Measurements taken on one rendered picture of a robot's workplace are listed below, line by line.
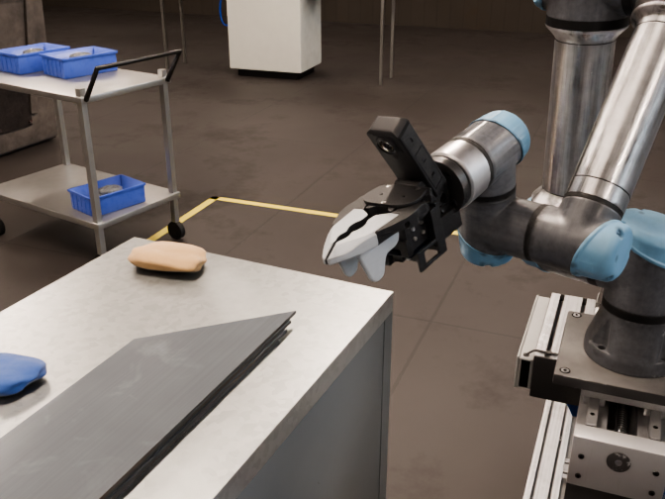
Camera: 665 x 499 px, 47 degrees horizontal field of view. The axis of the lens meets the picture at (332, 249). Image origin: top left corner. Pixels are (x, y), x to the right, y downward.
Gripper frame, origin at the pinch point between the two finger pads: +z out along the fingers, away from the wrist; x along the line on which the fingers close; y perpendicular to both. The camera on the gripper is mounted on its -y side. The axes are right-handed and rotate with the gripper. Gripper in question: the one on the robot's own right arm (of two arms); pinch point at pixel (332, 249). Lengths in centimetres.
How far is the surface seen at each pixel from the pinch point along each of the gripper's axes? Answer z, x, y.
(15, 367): 16, 57, 20
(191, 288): -21, 63, 29
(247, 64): -490, 582, 130
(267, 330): -16, 38, 30
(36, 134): -211, 516, 91
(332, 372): -18.0, 27.1, 36.5
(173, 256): -23, 70, 25
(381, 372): -36, 35, 52
